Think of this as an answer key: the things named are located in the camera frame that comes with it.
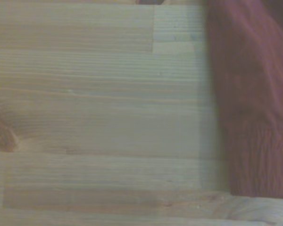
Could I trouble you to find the maroon fabric shorts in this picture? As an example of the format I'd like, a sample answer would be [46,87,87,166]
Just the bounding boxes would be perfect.
[204,0,283,199]

